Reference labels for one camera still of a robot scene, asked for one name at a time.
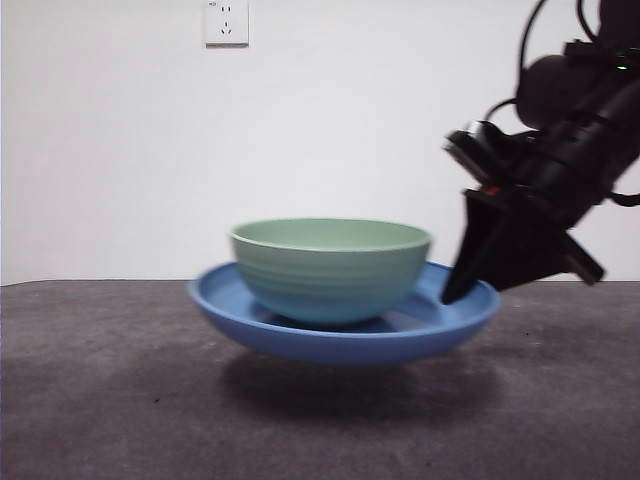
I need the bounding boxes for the green ribbed bowl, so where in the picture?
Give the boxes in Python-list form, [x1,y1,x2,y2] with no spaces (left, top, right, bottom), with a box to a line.
[229,218,432,329]

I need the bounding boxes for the blue round plate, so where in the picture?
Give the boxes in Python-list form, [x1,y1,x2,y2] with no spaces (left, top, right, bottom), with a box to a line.
[188,259,502,365]

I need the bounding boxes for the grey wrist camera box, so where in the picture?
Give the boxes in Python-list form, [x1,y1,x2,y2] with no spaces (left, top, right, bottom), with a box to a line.
[442,119,512,189]

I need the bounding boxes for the white wall socket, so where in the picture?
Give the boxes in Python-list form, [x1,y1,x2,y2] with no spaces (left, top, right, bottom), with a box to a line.
[203,0,250,50]

